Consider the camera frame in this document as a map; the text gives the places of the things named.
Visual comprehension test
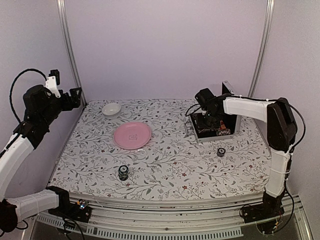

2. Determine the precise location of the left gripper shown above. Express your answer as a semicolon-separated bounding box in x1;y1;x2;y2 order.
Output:
40;86;83;126

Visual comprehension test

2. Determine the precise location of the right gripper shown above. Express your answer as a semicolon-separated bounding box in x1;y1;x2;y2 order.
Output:
195;110;221;131

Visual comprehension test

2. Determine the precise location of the aluminium poker case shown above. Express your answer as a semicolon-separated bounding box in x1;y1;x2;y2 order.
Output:
184;80;242;143

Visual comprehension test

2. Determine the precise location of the clear plastic wrap piece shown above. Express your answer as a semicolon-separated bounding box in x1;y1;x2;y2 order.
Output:
133;148;148;162

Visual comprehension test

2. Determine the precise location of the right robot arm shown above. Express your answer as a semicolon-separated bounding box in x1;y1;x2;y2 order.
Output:
195;88;298;218

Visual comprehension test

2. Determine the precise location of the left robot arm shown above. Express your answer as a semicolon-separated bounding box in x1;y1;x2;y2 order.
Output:
0;69;82;233

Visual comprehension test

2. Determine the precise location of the white bowl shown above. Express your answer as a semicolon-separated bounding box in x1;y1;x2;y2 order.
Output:
101;102;122;117

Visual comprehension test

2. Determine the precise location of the pink plate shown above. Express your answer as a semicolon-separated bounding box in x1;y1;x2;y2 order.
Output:
113;122;152;150

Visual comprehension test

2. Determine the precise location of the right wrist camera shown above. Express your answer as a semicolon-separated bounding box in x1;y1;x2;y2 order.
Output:
195;88;216;110

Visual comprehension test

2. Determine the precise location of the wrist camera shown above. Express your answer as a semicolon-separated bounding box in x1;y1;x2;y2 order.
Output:
45;69;61;98
195;88;216;110

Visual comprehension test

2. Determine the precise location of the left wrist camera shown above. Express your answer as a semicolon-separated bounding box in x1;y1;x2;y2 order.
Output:
45;69;61;98

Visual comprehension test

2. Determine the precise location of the left aluminium frame post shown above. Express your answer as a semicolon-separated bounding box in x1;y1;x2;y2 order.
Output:
56;0;87;106

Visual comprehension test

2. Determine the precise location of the aluminium frame post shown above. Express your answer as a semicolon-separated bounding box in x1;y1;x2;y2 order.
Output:
56;0;87;106
247;0;275;98

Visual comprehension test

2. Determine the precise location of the front aluminium rail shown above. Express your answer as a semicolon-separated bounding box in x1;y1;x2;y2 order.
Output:
29;192;308;240

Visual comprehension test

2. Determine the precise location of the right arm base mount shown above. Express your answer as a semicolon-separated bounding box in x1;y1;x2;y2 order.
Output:
239;203;285;235

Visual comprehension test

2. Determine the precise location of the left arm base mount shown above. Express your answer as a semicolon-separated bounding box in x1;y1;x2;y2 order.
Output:
48;199;93;223

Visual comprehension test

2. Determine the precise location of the right aluminium frame post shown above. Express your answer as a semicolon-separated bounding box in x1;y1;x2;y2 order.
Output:
247;0;275;98

